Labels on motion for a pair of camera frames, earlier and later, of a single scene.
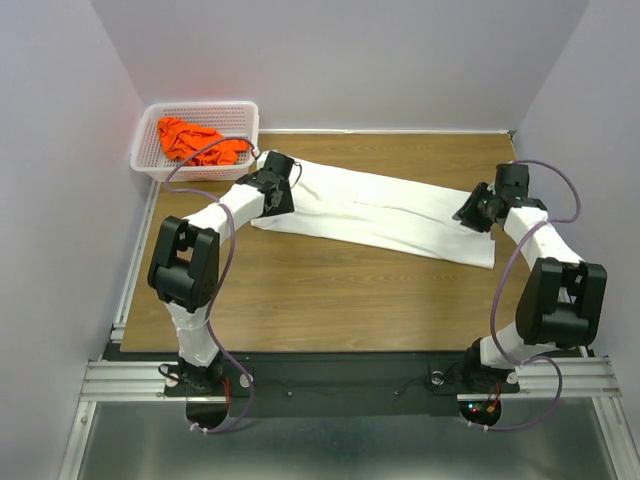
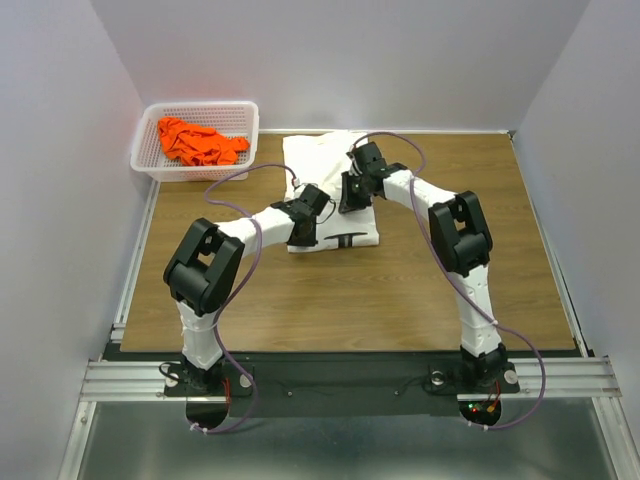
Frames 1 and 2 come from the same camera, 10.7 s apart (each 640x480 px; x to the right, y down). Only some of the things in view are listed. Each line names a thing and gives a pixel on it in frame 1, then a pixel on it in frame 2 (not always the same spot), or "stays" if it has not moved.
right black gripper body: x=498 y=195 -> x=355 y=194
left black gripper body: x=285 y=203 -> x=310 y=240
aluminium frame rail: x=116 y=382 stays
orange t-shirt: x=180 y=140 stays
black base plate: x=302 y=384 stays
